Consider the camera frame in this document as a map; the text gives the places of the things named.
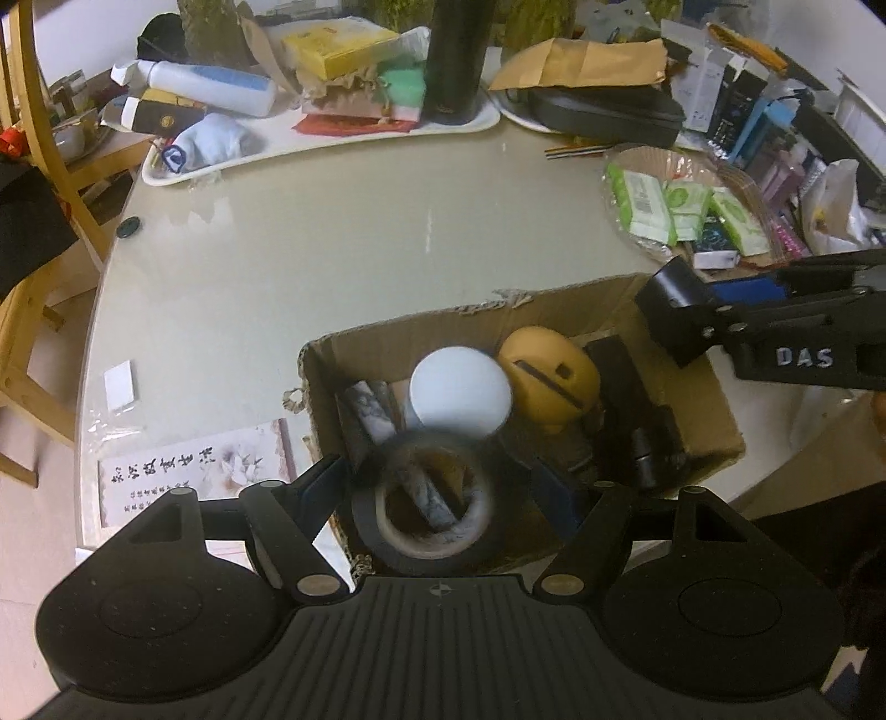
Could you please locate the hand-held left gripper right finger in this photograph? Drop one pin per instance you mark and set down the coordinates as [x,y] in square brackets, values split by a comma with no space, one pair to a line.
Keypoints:
[554,495]

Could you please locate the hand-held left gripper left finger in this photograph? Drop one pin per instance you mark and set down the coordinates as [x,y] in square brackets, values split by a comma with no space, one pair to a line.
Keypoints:
[325,484]

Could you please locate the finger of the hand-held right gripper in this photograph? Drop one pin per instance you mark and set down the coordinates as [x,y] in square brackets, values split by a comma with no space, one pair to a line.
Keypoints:
[675,311]
[744,289]

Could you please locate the black tape roll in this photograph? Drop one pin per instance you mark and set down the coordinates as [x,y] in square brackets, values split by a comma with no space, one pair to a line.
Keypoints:
[363,512]

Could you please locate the silver patterned sachet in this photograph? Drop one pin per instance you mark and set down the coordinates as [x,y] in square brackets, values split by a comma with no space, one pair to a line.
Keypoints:
[377,415]

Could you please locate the cardboard box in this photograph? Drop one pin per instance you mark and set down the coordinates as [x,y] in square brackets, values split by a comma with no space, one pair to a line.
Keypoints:
[706,415]

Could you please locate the orange toy figure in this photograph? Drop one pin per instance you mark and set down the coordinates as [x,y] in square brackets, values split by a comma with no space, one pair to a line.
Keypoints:
[547,374]

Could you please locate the white round jar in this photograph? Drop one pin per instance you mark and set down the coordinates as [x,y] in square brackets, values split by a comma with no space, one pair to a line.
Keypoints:
[460,391]

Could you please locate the small white box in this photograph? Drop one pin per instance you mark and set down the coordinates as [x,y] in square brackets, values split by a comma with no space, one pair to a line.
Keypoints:
[716,259]

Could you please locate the dark blue packet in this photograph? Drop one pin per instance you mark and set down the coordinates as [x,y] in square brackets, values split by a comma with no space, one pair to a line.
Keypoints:
[713,239]

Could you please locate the green white tissue pack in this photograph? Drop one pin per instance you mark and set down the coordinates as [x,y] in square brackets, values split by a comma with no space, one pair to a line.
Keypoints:
[685,204]
[640,201]
[740,221]

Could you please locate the white plastic bag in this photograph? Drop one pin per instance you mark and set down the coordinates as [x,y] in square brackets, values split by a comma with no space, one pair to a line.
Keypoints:
[834,208]

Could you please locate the pink cosmetic tubes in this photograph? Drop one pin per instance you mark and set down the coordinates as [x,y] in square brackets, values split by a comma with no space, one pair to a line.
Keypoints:
[782,173]

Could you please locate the floral printed card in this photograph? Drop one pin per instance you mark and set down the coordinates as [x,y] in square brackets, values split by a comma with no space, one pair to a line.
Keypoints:
[194,471]

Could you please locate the green wet wipe packets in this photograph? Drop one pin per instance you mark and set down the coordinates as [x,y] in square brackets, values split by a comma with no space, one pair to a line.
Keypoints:
[692,166]

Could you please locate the light blue carton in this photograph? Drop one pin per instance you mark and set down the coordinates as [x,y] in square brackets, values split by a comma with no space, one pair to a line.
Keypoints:
[768,128]

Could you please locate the black carton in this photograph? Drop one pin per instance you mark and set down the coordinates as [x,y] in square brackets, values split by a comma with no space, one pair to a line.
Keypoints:
[737,104]

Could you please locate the white carton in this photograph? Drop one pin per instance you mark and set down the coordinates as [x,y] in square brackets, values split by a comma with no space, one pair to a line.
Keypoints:
[706,83]

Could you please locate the black case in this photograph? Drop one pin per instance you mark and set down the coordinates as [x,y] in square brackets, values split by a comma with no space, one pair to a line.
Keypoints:
[602,114]

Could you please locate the small white card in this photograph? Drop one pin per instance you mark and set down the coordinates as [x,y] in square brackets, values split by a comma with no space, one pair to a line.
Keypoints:
[121,384]

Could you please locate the yellow package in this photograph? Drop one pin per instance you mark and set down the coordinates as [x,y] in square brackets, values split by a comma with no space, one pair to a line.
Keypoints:
[747,45]

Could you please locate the brown paper envelope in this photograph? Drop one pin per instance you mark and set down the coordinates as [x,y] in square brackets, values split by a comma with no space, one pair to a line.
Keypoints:
[588,62]

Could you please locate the black round cap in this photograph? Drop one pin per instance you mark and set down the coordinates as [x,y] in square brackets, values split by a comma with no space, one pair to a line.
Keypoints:
[129,226]

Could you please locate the black thermos bottle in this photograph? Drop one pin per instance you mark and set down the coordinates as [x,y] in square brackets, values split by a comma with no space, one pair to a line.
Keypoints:
[453,62]

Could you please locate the white tray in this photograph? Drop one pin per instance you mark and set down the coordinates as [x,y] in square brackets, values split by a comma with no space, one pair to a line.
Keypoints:
[311,147]

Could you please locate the green sponge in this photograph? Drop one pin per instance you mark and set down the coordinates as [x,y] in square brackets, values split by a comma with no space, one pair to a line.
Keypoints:
[405,86]

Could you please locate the red packet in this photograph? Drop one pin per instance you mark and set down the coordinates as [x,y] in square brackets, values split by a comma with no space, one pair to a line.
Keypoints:
[346,125]

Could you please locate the white blue sock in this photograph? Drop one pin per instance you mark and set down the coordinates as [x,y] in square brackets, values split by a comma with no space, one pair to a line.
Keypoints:
[211,142]

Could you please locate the crumpled brown paper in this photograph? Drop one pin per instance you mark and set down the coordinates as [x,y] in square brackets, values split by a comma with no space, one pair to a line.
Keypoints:
[339,97]

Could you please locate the black cloth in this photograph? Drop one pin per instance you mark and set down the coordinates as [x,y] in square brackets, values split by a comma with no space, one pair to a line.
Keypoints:
[28,228]

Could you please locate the black gold tube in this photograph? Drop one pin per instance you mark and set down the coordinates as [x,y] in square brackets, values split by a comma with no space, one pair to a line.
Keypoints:
[166,118]

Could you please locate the wooden side stand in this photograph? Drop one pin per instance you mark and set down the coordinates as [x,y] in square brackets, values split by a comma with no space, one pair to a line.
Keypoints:
[104,151]

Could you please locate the glass vase with bamboo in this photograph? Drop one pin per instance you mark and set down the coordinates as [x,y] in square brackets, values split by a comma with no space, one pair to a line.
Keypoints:
[394,8]

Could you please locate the white blue lotion bottle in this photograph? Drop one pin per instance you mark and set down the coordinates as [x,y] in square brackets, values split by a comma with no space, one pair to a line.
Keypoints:
[207,86]

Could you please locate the yellow box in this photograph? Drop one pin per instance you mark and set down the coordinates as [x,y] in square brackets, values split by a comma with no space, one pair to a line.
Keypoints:
[339,52]

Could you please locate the wooden chair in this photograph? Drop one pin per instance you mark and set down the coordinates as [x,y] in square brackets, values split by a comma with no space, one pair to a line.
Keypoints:
[52,159]

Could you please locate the white cup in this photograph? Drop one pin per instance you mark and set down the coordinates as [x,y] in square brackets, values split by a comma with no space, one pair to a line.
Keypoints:
[69,138]

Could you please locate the brown paper bag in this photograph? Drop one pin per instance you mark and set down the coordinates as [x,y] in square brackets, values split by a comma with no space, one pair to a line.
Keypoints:
[266,55]

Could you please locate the small red toy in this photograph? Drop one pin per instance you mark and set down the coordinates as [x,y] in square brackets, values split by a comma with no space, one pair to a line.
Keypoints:
[10,142]

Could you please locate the small glass jars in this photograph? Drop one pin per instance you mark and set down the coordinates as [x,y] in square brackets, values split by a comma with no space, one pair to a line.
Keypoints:
[69,90]

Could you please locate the glass vase with dried flowers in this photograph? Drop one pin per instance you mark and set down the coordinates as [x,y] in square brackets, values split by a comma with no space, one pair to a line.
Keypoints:
[207,28]

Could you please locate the black round hat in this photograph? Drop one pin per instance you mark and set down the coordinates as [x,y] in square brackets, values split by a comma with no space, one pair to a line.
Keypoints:
[159,34]

